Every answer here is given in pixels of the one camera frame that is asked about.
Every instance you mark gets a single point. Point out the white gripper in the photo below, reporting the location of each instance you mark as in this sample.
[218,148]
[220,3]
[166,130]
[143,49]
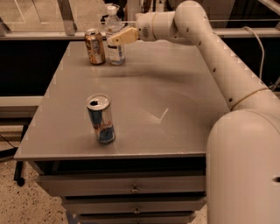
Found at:
[144,28]

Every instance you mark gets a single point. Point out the clear plastic water bottle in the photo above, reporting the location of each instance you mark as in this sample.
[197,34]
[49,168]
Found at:
[113,24]

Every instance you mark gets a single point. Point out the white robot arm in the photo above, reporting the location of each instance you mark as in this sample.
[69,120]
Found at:
[243,148]

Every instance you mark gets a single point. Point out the orange soda can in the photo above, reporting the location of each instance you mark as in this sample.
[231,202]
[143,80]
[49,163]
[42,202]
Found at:
[94,45]

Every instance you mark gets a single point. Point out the blue silver energy drink can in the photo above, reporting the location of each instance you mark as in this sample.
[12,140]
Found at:
[99,110]

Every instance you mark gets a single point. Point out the grey drawer cabinet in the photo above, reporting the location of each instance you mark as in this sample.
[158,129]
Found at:
[164,101]

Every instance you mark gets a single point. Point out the top drawer with knob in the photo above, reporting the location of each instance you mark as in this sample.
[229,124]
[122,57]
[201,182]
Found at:
[123,183]

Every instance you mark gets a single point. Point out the drawer with knob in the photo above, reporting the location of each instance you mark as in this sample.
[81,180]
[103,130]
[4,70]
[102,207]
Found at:
[123,183]
[135,204]

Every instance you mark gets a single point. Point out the black caster leg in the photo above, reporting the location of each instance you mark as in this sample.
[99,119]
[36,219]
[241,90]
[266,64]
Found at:
[19,165]

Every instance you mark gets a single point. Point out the middle drawer with knob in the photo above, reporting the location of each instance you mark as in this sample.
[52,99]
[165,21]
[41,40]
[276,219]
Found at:
[135,204]

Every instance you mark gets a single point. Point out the bottom drawer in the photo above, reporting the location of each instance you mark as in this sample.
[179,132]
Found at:
[141,218]

